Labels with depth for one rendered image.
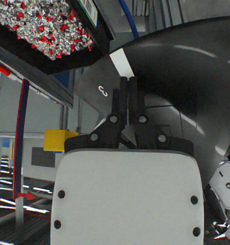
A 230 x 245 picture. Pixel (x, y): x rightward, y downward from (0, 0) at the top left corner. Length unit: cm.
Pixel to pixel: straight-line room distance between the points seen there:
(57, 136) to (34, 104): 76
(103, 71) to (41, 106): 115
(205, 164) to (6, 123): 146
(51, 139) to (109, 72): 51
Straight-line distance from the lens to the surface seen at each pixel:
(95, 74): 18
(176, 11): 68
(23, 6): 27
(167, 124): 16
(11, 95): 154
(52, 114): 122
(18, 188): 45
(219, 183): 37
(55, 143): 62
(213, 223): 32
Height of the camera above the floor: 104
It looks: 8 degrees down
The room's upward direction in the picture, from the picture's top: 179 degrees counter-clockwise
